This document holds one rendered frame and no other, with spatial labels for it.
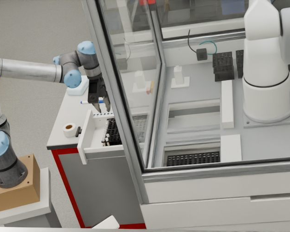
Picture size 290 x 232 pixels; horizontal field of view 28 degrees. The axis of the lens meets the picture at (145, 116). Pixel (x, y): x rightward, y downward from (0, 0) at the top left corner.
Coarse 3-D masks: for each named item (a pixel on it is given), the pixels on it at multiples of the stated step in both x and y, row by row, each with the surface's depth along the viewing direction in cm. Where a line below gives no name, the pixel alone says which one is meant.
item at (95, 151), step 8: (96, 120) 284; (104, 120) 283; (96, 128) 286; (96, 136) 280; (96, 144) 275; (88, 152) 265; (96, 152) 264; (104, 152) 264; (112, 152) 263; (120, 152) 263
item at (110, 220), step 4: (108, 216) 184; (112, 216) 184; (104, 220) 183; (108, 220) 183; (112, 220) 183; (96, 224) 182; (100, 224) 182; (104, 224) 182; (108, 224) 182; (112, 224) 183; (116, 224) 183; (100, 228) 181; (104, 228) 182; (108, 228) 182; (112, 228) 182; (116, 228) 183
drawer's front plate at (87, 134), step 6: (90, 114) 281; (90, 120) 280; (84, 126) 273; (90, 126) 279; (84, 132) 269; (90, 132) 278; (84, 138) 268; (90, 138) 277; (78, 144) 263; (84, 144) 267; (90, 144) 276; (78, 150) 262; (84, 156) 265; (84, 162) 267
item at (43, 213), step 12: (48, 168) 280; (48, 180) 273; (48, 192) 266; (36, 204) 261; (48, 204) 259; (0, 216) 259; (12, 216) 259; (24, 216) 260; (36, 216) 266; (48, 216) 272
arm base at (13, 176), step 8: (16, 160) 257; (8, 168) 254; (16, 168) 257; (24, 168) 261; (0, 176) 256; (8, 176) 255; (16, 176) 257; (24, 176) 260; (0, 184) 258; (8, 184) 256; (16, 184) 258
